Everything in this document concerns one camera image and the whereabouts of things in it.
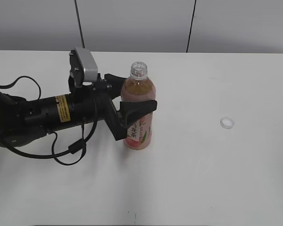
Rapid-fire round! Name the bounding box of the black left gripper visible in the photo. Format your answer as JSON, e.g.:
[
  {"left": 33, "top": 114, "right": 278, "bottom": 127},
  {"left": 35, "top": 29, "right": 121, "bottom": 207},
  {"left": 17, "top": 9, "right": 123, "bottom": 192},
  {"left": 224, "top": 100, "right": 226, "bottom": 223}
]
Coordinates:
[{"left": 68, "top": 73, "right": 158, "bottom": 141}]

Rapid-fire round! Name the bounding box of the pink peach tea bottle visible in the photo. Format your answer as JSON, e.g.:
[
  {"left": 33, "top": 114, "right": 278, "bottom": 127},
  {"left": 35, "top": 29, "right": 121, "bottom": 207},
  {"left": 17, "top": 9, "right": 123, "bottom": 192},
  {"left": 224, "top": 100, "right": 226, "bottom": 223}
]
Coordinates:
[{"left": 121, "top": 62, "right": 156, "bottom": 150}]

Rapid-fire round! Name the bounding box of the white bottle cap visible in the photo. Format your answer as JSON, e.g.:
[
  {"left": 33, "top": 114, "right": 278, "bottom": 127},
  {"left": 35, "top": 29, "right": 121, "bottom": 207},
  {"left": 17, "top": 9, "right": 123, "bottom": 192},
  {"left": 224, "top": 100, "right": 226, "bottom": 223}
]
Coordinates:
[{"left": 220, "top": 117, "right": 234, "bottom": 129}]

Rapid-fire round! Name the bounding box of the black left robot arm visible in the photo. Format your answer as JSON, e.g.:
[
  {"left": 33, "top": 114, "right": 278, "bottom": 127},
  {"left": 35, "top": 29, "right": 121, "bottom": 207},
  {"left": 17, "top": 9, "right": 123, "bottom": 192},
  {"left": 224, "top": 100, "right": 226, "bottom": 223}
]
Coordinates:
[{"left": 0, "top": 74, "right": 158, "bottom": 147}]

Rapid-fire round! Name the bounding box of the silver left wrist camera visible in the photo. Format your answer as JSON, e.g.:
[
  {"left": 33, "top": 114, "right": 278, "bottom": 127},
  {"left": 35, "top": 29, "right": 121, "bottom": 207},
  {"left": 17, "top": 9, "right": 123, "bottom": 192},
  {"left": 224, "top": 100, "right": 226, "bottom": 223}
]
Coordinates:
[{"left": 69, "top": 47, "right": 98, "bottom": 88}]

